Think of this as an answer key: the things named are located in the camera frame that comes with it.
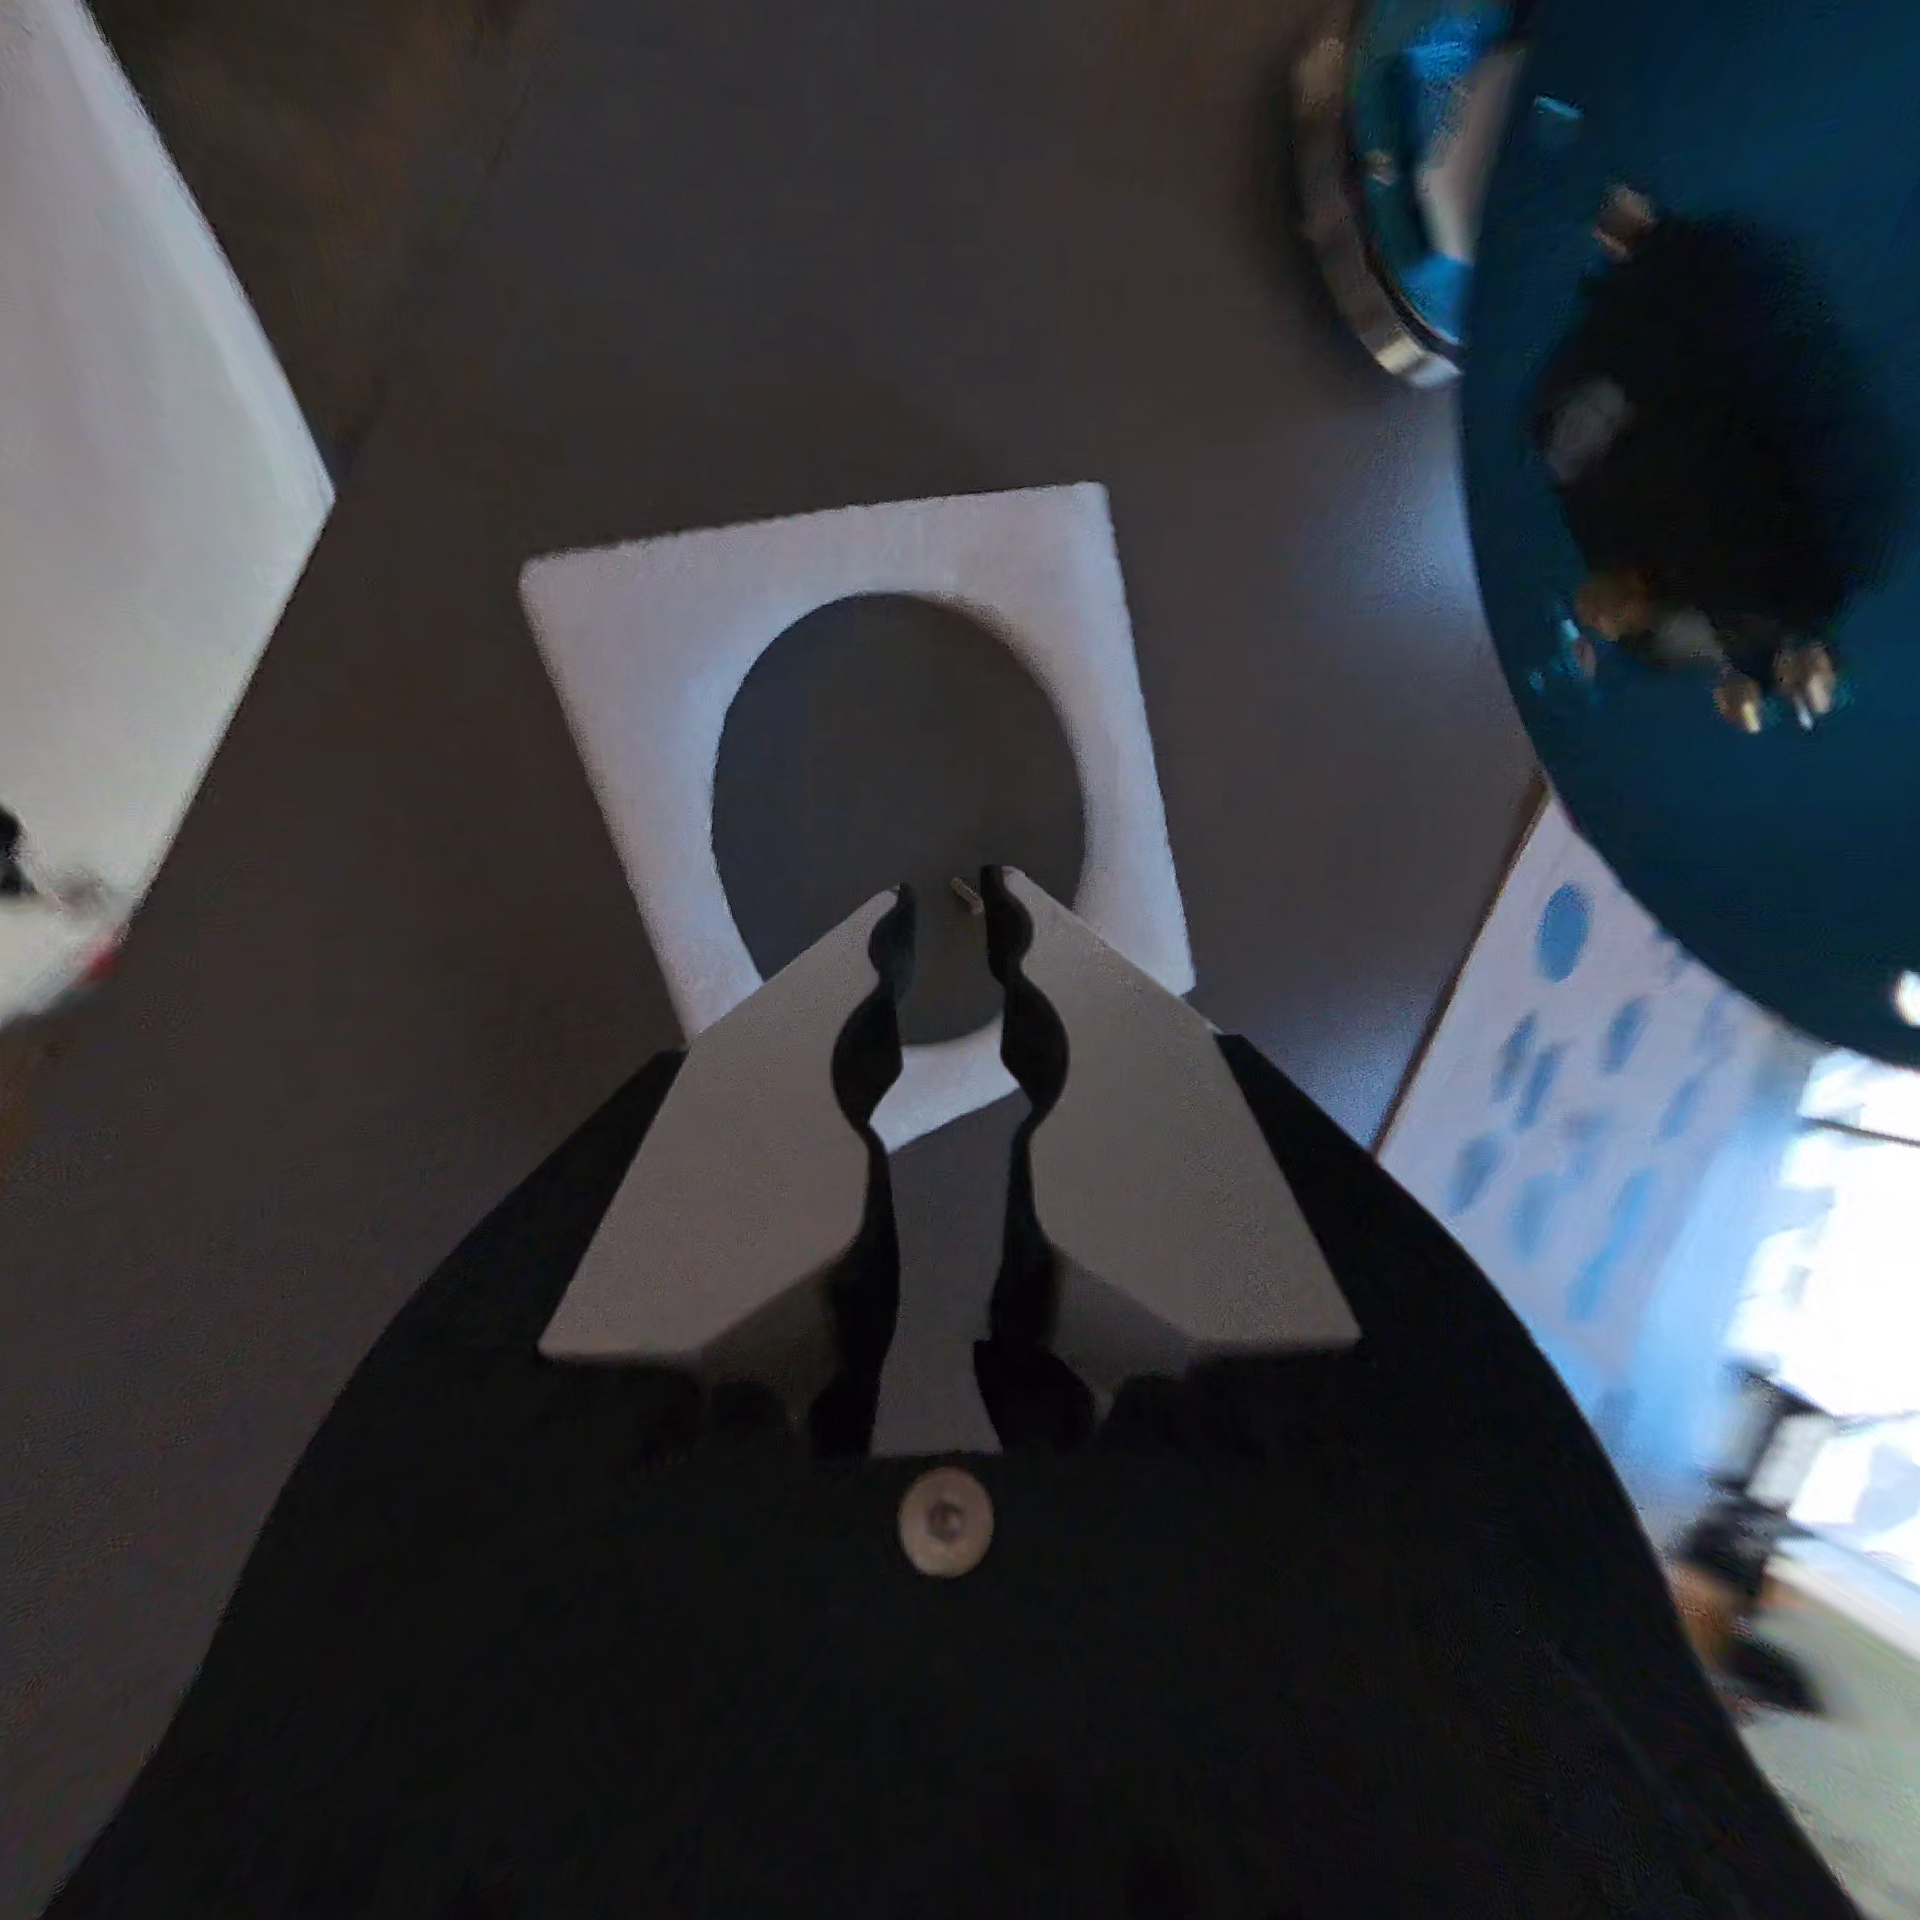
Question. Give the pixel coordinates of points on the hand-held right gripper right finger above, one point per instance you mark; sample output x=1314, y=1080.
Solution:
x=1171, y=1184

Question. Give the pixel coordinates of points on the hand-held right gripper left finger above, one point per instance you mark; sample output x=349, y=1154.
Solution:
x=706, y=1201

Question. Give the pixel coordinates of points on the white foam square with hole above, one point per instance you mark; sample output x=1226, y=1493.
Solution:
x=661, y=675

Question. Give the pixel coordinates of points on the blue round metal plate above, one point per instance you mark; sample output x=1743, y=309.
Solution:
x=1664, y=840

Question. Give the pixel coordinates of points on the dark grey desk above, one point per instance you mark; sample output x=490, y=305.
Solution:
x=839, y=270

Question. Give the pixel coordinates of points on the printed instruction sheet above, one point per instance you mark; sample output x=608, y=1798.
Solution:
x=1576, y=1080

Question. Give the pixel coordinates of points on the white box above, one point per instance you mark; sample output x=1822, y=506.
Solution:
x=119, y=451

